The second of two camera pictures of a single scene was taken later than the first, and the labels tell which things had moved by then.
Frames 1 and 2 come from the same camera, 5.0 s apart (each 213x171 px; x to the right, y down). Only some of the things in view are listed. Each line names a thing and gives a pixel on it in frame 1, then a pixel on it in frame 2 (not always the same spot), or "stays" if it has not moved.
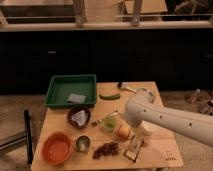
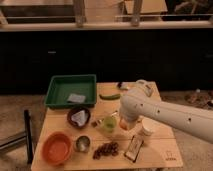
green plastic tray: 71,91 stays
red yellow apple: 123,132 -> 123,124
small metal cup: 83,143 stays
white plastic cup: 146,127 stays
